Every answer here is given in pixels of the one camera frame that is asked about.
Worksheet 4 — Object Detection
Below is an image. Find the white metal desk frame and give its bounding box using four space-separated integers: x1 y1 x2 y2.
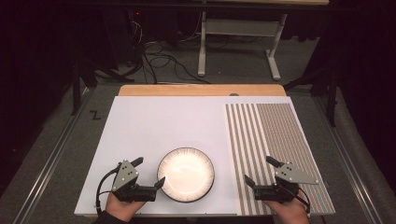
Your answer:
197 10 289 81

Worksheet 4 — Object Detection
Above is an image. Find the grey striped white sheet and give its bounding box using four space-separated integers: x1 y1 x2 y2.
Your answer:
223 95 336 217

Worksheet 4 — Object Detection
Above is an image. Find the tangle of black floor cables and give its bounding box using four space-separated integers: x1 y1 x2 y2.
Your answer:
125 18 212 85

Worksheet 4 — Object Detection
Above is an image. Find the plain white sheet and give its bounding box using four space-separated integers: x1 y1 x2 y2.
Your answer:
74 95 241 217

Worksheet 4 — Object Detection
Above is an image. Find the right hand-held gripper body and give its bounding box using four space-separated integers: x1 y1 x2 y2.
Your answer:
253 161 319 203

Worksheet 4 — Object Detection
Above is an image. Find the hand-held gripper black cable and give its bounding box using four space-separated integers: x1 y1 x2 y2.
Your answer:
94 166 121 217
279 183 312 215

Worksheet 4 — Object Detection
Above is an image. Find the left hand-held gripper black cable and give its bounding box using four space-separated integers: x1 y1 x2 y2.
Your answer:
94 166 121 217

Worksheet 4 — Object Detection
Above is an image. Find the metal floor rail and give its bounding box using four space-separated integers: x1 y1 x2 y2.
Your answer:
312 95 385 224
12 88 95 224

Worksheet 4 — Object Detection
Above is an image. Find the right hand-held gripper black cable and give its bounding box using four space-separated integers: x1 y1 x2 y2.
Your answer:
279 183 312 215

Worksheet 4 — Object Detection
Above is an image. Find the person's left hand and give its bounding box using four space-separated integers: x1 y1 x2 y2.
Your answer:
106 193 146 222

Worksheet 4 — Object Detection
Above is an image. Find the white plate with dark rim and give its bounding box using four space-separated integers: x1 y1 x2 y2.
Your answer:
157 147 216 203

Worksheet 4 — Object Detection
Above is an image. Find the person's right hand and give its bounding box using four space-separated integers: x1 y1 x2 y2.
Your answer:
263 195 309 224

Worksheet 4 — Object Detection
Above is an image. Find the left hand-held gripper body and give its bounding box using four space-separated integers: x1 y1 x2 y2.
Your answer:
111 159 157 203

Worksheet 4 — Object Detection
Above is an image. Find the black metal stand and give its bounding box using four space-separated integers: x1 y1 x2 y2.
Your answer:
70 58 135 117
282 66 340 128

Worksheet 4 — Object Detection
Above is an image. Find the dark box with red light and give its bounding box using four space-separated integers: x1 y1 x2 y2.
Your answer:
102 8 179 64

